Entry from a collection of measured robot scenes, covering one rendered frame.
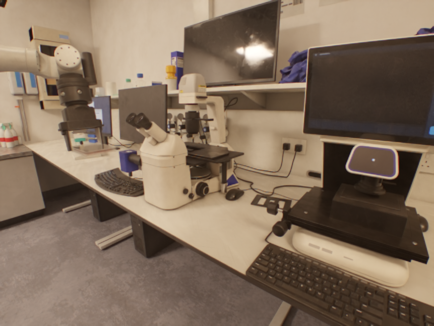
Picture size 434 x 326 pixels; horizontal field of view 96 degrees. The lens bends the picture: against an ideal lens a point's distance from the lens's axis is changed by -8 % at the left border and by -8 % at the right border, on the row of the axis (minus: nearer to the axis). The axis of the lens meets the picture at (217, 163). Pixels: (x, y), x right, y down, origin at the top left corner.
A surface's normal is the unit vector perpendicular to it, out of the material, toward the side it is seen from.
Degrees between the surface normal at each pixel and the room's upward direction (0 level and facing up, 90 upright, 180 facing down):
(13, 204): 90
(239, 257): 0
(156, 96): 86
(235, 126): 90
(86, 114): 78
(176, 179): 90
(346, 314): 5
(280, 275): 5
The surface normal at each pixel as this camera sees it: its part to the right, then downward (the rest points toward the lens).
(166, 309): 0.00, -0.96
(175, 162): 0.69, 0.19
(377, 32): -0.62, 0.21
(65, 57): 0.55, 0.02
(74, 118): 0.76, -0.04
